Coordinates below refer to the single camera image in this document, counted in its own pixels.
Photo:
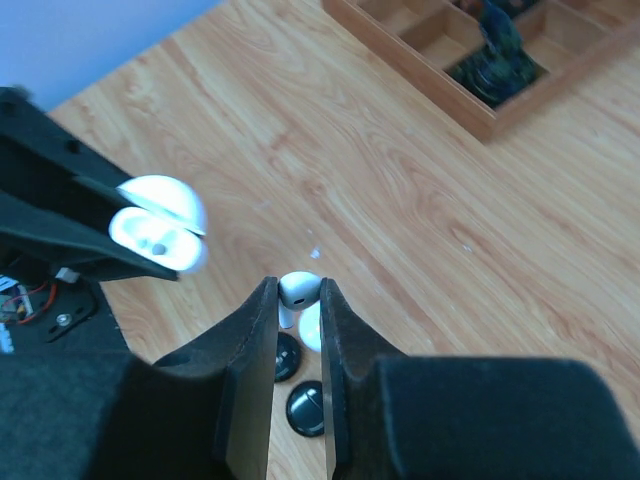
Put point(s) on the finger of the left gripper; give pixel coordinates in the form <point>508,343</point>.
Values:
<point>46,166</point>
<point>36,244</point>

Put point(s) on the white round case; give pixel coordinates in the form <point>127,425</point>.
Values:
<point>166,223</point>
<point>309,327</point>

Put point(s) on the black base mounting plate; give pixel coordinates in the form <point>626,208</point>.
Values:
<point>40,313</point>

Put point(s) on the white earbud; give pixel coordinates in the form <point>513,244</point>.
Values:
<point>297,291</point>

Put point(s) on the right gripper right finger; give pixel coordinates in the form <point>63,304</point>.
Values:
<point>390,415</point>

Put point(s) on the wooden compartment tray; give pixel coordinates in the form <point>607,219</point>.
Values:
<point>420,40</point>

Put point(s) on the black earbud charging case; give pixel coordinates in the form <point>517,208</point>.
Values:
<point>304,409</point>

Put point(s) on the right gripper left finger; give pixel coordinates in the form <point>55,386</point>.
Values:
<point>202,411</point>

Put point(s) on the dark rolled fabric bottom right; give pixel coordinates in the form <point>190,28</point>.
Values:
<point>500,69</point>

